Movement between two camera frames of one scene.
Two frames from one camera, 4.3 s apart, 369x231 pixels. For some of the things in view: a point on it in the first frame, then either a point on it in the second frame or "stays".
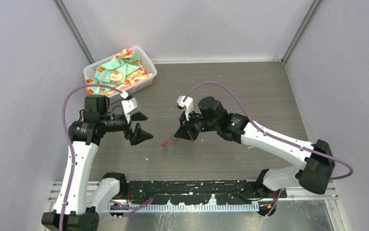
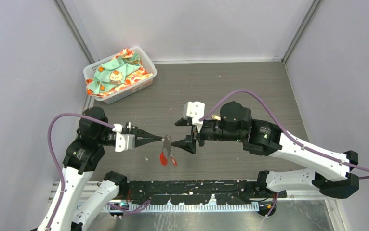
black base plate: [197, 192] stays
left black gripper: [139, 134] -> [138, 140]
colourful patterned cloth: [125, 68] stays
